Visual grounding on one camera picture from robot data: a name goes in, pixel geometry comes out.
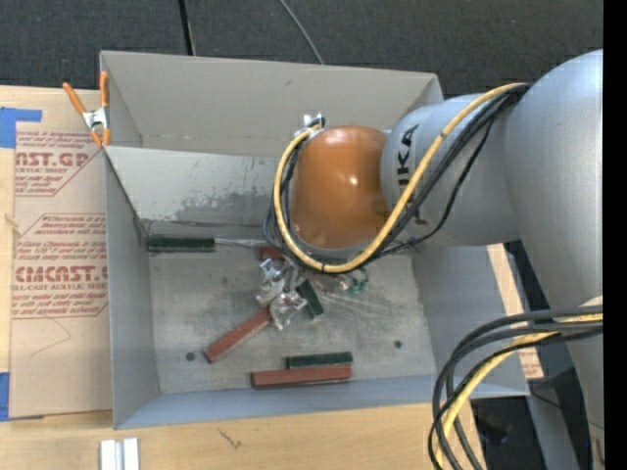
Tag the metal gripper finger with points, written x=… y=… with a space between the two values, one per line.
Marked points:
x=269 y=269
x=289 y=306

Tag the dark green flat block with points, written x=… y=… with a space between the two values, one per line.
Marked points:
x=312 y=300
x=318 y=360
x=180 y=244

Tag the grey metal bin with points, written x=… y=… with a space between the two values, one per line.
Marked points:
x=196 y=292

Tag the red-brown flat block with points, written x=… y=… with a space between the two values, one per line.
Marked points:
x=270 y=252
x=301 y=377
x=237 y=335

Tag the brown cardboard board red print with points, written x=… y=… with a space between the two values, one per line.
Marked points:
x=59 y=341

